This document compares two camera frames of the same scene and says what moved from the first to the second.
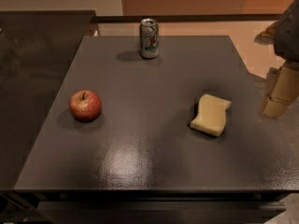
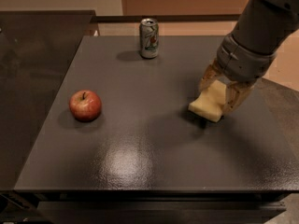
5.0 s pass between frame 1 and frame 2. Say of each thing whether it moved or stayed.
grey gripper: moved
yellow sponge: moved
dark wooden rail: stayed
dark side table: stayed
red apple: stayed
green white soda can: stayed
